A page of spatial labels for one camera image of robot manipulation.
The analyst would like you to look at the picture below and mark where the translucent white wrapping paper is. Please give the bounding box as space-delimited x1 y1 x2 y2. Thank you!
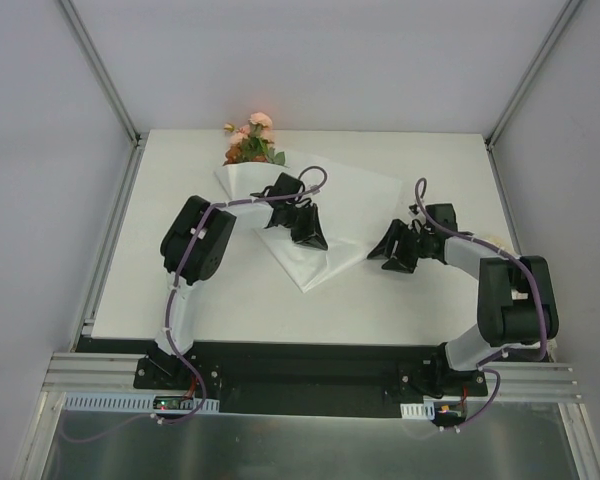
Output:
215 150 402 293

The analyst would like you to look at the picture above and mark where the pink rose stem with leaves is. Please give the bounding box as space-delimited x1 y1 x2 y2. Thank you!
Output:
241 138 286 166

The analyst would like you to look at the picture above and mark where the cream printed ribbon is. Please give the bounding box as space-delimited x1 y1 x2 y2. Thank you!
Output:
483 234 557 361

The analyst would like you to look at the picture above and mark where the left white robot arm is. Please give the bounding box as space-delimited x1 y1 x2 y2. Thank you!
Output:
134 166 329 397

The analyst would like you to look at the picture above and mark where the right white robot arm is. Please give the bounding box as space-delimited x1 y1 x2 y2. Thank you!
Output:
367 203 559 399

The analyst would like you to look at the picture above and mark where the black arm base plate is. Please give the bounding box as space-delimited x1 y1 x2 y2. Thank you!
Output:
77 338 488 418

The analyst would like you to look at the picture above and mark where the left aluminium frame post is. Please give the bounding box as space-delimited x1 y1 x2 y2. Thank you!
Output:
57 0 149 146

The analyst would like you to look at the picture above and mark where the aluminium frame post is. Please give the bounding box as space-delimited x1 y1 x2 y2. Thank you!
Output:
57 0 149 146
484 0 586 146

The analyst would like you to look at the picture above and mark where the right white cable duct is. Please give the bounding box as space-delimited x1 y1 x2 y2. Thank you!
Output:
400 402 435 421

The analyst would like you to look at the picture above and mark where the white cable duct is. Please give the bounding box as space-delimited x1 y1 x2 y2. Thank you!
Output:
64 393 220 415
400 402 435 421

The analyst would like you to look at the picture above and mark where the right aluminium frame post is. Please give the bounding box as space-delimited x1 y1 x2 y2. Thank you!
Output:
484 0 586 146

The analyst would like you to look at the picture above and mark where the aluminium front rail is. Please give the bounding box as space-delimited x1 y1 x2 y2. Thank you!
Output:
42 353 583 403

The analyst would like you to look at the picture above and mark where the left white cable duct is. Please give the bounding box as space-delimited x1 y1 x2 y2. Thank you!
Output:
64 393 220 415

